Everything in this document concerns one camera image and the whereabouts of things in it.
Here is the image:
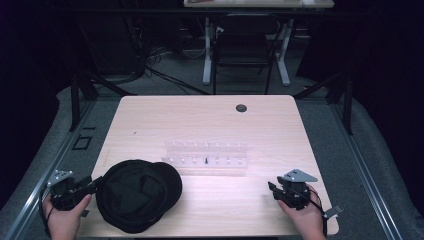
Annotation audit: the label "left hand-held gripper cable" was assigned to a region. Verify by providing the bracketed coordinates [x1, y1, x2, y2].
[38, 185, 54, 238]

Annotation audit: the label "hand-held gripper cable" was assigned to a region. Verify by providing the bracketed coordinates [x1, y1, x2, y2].
[308, 188, 330, 238]
[38, 185, 54, 238]

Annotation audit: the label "right hand-held gripper cable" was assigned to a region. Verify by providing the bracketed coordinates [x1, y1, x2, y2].
[308, 188, 330, 238]

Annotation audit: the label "black chair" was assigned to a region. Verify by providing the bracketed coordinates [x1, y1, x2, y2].
[211, 13, 282, 96]

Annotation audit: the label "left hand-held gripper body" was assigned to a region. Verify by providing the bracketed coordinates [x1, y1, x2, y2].
[46, 169, 92, 212]

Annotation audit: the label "grey metal floor rail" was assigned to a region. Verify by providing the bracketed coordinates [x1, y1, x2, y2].
[331, 101, 404, 240]
[2, 99, 98, 240]

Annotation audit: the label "white desk with legs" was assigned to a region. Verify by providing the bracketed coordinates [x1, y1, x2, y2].
[183, 0, 335, 88]

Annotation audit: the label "black hat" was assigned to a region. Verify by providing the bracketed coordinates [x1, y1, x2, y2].
[95, 159, 184, 235]

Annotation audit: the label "grey cable tag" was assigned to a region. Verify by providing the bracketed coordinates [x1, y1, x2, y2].
[323, 203, 345, 220]

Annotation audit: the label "clear acrylic peg rack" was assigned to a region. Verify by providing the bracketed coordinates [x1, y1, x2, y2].
[161, 140, 250, 170]

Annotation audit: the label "black floor cables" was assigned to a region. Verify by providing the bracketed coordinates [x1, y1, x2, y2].
[143, 46, 212, 96]

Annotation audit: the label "person's left hand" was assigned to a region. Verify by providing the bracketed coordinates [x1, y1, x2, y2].
[42, 194, 93, 240]

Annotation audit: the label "person's right hand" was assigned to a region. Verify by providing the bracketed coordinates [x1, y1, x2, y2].
[277, 184, 326, 240]

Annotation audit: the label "black metal stand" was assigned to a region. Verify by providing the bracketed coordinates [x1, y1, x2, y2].
[68, 68, 138, 132]
[292, 70, 355, 136]

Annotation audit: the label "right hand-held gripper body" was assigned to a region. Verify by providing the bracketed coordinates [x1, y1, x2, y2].
[277, 168, 319, 211]

